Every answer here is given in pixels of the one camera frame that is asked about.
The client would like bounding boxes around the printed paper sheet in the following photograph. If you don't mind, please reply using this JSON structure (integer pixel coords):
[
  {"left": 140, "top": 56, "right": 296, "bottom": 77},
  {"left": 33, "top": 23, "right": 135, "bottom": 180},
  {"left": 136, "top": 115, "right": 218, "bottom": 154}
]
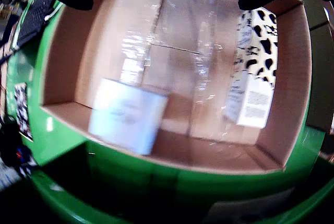
[{"left": 0, "top": 161, "right": 25, "bottom": 191}]

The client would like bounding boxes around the black laptop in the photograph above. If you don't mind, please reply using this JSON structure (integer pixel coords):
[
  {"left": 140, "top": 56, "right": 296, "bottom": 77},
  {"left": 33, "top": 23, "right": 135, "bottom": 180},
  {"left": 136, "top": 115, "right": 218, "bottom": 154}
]
[{"left": 9, "top": 0, "right": 56, "bottom": 50}]

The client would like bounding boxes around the shallow cardboard tray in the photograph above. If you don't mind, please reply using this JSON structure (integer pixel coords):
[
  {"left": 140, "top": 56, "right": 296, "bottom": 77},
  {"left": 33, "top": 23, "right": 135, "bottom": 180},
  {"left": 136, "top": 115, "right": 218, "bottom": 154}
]
[{"left": 39, "top": 0, "right": 314, "bottom": 175}]

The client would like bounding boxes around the green metal cabinet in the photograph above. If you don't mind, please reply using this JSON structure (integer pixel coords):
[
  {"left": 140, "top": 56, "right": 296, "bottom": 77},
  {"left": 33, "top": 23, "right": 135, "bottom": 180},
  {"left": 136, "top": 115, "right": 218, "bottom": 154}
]
[{"left": 26, "top": 140, "right": 334, "bottom": 224}]

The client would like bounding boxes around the grey flat sheet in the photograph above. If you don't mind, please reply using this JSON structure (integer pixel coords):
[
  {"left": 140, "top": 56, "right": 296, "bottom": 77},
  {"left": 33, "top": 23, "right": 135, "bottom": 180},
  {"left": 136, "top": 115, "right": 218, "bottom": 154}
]
[{"left": 206, "top": 190, "right": 295, "bottom": 224}]

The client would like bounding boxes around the open brown cardboard box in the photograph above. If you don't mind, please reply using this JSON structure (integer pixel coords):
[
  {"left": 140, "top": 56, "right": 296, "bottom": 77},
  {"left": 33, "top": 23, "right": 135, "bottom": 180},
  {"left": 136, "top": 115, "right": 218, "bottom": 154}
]
[{"left": 297, "top": 0, "right": 334, "bottom": 134}]

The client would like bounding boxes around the holographic silver red carton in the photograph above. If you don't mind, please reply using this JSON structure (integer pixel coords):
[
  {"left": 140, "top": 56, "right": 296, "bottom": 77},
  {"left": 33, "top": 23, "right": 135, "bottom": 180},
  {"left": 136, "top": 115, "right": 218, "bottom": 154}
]
[{"left": 88, "top": 77, "right": 169, "bottom": 156}]

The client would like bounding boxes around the cow print carton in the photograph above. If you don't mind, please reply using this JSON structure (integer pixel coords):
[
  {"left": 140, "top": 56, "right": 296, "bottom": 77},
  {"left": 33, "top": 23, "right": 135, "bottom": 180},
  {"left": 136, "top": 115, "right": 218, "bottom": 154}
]
[{"left": 223, "top": 9, "right": 278, "bottom": 129}]

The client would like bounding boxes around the flattened printed carton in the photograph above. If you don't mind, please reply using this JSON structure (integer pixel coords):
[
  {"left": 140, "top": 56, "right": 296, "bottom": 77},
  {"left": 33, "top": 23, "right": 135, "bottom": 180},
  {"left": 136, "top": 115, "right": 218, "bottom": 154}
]
[{"left": 14, "top": 82, "right": 34, "bottom": 142}]

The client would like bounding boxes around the black rounded object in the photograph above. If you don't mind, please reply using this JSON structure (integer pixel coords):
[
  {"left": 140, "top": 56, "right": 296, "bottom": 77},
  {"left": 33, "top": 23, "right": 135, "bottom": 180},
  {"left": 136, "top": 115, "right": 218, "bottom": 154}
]
[{"left": 0, "top": 122, "right": 22, "bottom": 168}]

